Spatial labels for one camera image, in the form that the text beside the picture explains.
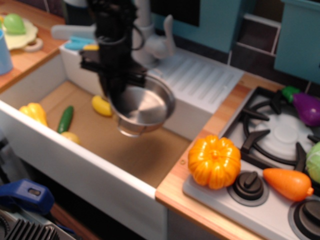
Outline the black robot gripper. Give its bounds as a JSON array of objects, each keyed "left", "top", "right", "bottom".
[{"left": 79, "top": 39, "right": 146, "bottom": 98}]

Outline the stainless steel pot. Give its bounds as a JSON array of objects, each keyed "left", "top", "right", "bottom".
[{"left": 107, "top": 75, "right": 176, "bottom": 138}]

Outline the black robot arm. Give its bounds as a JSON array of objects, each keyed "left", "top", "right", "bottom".
[{"left": 80, "top": 0, "right": 147, "bottom": 99}]

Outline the white toy sink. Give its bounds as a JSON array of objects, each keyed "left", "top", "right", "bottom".
[{"left": 0, "top": 46, "right": 244, "bottom": 240}]

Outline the yellow toy banana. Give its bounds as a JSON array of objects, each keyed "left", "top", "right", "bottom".
[{"left": 91, "top": 95, "right": 113, "bottom": 117}]

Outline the yellow toy corn cob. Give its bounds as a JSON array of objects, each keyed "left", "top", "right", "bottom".
[{"left": 82, "top": 44, "right": 99, "bottom": 51}]

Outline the grey toy faucet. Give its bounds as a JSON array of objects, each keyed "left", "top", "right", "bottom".
[{"left": 131, "top": 0, "right": 176, "bottom": 68}]

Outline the blue toy knife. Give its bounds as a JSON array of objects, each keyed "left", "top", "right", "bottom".
[{"left": 64, "top": 36, "right": 96, "bottom": 51}]

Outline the green toy cucumber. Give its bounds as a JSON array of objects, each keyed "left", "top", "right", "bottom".
[{"left": 57, "top": 105, "right": 74, "bottom": 134}]

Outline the yellow toy lemon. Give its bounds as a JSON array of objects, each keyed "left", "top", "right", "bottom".
[{"left": 61, "top": 131, "right": 81, "bottom": 145}]

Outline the grey toy cleaver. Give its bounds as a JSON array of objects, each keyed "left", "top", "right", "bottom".
[{"left": 51, "top": 25, "right": 96, "bottom": 40}]

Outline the dark canister with white top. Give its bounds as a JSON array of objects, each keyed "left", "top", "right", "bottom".
[{"left": 62, "top": 0, "right": 94, "bottom": 26}]

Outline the yellow toy squash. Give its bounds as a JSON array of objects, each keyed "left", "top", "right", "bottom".
[{"left": 19, "top": 102, "right": 48, "bottom": 127}]

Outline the pale yellow cutting board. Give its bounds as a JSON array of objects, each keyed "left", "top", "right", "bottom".
[{"left": 0, "top": 15, "right": 44, "bottom": 53}]

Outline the light blue cup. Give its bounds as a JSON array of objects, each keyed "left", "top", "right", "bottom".
[{"left": 0, "top": 29, "right": 13, "bottom": 75}]

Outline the green toy pear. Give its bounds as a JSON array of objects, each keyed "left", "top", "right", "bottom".
[{"left": 2, "top": 13, "right": 26, "bottom": 35}]

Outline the teal cabinet box centre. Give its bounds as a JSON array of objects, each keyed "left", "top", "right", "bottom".
[{"left": 150, "top": 0, "right": 256, "bottom": 53}]

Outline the teal cabinet box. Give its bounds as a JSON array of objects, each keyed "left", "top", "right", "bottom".
[
  {"left": 274, "top": 0, "right": 320, "bottom": 84},
  {"left": 150, "top": 0, "right": 256, "bottom": 53}
]

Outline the orange toy pumpkin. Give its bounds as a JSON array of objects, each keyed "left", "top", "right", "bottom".
[{"left": 188, "top": 135, "right": 241, "bottom": 190}]

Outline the grey toy stove top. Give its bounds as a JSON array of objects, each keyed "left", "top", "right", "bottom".
[{"left": 183, "top": 87, "right": 320, "bottom": 240}]

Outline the black stove knob left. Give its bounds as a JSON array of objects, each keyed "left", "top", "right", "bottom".
[{"left": 227, "top": 171, "right": 269, "bottom": 207}]

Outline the black stove knob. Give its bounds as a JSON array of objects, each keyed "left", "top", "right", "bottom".
[
  {"left": 288, "top": 199, "right": 320, "bottom": 240},
  {"left": 227, "top": 171, "right": 269, "bottom": 207}
]

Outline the black burner grate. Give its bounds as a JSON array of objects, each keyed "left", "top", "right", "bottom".
[{"left": 221, "top": 86, "right": 320, "bottom": 197}]

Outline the teal cabinet box right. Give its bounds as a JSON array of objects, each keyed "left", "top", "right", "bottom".
[{"left": 274, "top": 0, "right": 320, "bottom": 84}]

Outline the purple toy eggplant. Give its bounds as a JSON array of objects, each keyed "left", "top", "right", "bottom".
[{"left": 281, "top": 86, "right": 320, "bottom": 127}]

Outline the orange toy carrot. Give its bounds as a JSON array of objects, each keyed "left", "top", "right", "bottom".
[{"left": 262, "top": 168, "right": 314, "bottom": 202}]

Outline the green toy cabbage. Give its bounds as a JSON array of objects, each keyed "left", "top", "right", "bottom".
[{"left": 306, "top": 142, "right": 320, "bottom": 183}]

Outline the black stove knob right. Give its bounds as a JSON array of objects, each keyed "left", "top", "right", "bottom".
[{"left": 288, "top": 199, "right": 320, "bottom": 240}]

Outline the blue clamp handle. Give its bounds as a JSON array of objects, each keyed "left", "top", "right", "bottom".
[{"left": 0, "top": 179, "right": 55, "bottom": 215}]

